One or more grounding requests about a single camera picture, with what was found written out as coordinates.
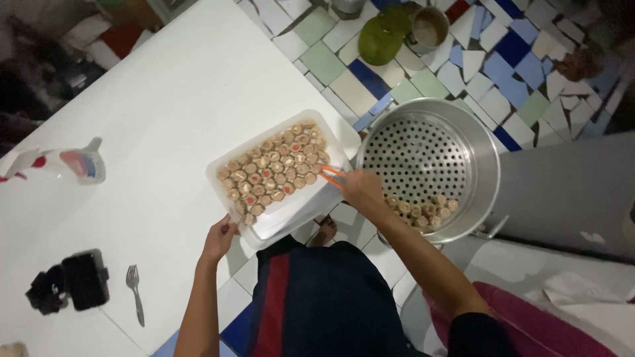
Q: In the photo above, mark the metal fork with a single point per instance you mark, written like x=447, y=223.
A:
x=135, y=293

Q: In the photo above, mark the person's left hand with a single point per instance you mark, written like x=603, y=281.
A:
x=218, y=241

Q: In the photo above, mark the pink plastic basin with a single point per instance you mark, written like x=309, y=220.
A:
x=521, y=327

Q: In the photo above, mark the batch of dumplings in tray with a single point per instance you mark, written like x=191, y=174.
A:
x=274, y=171

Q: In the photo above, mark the clear spray bottle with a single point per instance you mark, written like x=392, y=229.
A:
x=59, y=163

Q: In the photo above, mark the black phone on tripod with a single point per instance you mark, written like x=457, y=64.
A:
x=74, y=282

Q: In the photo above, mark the large aluminium steamer pot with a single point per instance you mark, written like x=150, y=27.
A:
x=432, y=168

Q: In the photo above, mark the clutter heap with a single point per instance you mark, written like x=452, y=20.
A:
x=59, y=54

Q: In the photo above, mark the white cloth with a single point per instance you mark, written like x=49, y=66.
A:
x=590, y=302

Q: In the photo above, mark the person's foot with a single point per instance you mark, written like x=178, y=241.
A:
x=324, y=232

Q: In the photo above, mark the person's right fingers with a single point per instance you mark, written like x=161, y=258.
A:
x=351, y=179

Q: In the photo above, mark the grey metal cabinet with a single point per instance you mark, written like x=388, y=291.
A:
x=570, y=193

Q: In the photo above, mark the small metal pot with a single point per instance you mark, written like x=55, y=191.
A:
x=427, y=28

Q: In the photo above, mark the person's dark shorts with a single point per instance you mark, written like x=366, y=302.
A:
x=322, y=302

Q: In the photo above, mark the orange tongs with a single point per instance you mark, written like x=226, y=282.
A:
x=331, y=176

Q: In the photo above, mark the white plastic tray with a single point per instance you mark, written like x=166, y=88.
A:
x=283, y=178

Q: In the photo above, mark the heap of dumplings in steamer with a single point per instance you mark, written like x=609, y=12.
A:
x=425, y=210

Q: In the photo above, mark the person's right hand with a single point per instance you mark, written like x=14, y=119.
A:
x=363, y=191

